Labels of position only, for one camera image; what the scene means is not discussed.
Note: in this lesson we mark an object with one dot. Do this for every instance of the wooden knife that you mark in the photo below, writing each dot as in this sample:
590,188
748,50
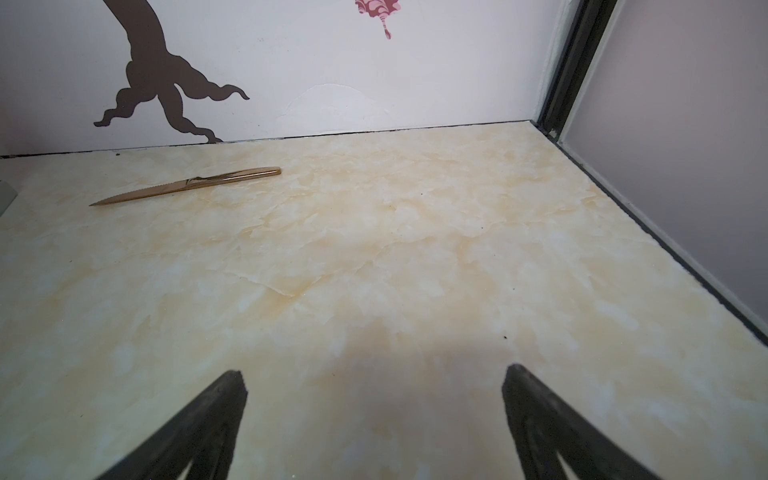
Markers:
192,184

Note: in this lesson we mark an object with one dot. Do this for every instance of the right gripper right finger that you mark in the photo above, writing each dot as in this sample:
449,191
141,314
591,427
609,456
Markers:
550,435

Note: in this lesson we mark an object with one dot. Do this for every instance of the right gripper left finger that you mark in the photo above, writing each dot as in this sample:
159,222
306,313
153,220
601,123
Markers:
197,443

